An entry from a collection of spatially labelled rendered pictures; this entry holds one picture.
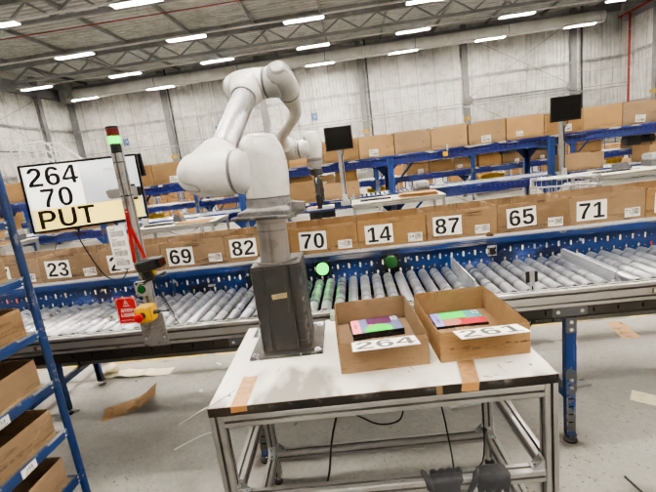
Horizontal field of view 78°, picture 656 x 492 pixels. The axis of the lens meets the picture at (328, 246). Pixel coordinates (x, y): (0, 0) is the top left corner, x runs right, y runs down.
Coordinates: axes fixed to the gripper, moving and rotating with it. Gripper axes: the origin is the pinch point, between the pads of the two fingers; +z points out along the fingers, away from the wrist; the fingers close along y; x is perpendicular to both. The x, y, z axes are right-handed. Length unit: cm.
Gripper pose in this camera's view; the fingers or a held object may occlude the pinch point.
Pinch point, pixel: (319, 203)
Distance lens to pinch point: 242.0
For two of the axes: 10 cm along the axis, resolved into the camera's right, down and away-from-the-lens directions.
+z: 1.3, 9.7, 2.0
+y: 0.6, -2.1, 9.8
